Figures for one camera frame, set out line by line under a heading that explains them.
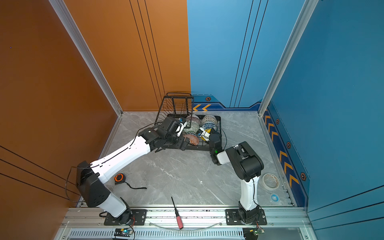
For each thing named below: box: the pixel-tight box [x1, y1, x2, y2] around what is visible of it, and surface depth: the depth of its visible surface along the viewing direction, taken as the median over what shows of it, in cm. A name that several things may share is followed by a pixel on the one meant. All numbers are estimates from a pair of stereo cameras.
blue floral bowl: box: [200, 114, 218, 132], surface depth 108 cm
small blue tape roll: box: [271, 194, 279, 202], surface depth 81 cm
